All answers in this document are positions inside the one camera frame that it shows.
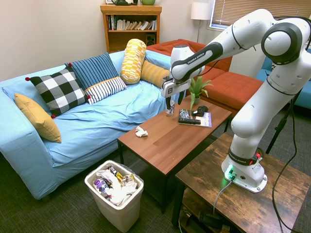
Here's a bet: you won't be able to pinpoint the white shade floor lamp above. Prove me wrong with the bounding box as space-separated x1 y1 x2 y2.
190 2 211 43

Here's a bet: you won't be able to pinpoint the clear water bottle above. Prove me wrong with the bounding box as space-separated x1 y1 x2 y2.
165 97 176 118

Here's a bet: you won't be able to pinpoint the yellow patterned bolster pillow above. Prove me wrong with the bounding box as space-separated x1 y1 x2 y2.
120 38 147 85

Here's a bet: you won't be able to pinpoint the row of books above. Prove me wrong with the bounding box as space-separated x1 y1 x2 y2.
107 15 157 31

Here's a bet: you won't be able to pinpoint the blue striped cushion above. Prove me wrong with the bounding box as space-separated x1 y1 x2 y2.
64 52 120 91

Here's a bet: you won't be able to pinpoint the orange sofa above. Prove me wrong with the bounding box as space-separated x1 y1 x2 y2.
146 38 264 117

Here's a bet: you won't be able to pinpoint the black power adapter with cords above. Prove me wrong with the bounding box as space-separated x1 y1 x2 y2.
178 208 231 233

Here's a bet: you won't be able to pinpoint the white crumpled trash bag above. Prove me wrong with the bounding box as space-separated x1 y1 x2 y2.
96 168 139 207

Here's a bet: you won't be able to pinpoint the black game controller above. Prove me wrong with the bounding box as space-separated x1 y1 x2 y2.
192 105 209 117

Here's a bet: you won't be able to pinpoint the wooden window blinds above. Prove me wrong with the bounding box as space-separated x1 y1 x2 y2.
210 0 311 29

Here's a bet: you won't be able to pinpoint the black white checkered cushion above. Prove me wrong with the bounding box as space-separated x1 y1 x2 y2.
25 63 91 119

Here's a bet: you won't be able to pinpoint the white navy striped cushion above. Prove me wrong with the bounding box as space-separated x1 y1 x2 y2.
84 76 127 105

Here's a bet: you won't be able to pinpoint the wooden coffee table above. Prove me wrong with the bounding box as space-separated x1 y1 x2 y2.
117 94 233 214

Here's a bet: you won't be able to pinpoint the purple cover magazine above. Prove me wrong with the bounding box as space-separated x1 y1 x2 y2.
177 112 213 129

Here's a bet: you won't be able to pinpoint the white tissue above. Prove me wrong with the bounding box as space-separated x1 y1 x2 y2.
135 126 148 138

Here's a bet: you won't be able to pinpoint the mustard striped cushion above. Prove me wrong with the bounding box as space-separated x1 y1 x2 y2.
140 60 171 88

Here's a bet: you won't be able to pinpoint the wooden bookshelf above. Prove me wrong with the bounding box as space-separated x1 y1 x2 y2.
100 3 162 54

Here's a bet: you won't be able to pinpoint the black cable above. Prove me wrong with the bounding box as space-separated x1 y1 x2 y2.
271 97 303 233

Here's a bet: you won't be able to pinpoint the teal sofa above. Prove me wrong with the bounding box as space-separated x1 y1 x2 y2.
255 47 311 110

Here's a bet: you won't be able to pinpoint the black white object on bookshelf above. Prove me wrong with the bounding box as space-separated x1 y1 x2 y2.
105 0 138 6

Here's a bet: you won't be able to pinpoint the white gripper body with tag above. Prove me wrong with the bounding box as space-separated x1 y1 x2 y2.
161 79 191 99

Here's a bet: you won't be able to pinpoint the grey cable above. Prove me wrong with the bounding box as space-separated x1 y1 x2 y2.
213 179 234 214

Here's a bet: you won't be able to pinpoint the small potted fern plant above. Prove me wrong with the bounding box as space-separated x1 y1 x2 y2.
186 76 214 110

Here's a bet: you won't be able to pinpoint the purple label plastic bottle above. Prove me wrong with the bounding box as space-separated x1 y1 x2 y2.
93 178 114 197

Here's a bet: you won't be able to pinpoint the black camera stand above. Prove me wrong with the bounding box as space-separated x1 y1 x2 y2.
265 41 311 155

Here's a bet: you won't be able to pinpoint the plain mustard yellow cushion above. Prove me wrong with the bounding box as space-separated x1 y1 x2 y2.
14 93 62 144

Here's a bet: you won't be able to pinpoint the black patterned book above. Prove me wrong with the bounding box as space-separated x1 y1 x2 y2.
178 108 202 126

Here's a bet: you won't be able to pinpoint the light blue sofa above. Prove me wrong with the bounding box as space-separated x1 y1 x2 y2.
0 50 173 200

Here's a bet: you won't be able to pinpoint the beige plastic trash bin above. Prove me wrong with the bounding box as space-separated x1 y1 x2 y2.
84 160 144 233

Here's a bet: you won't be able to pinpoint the rustic wooden robot table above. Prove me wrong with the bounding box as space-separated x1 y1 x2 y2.
171 132 311 233

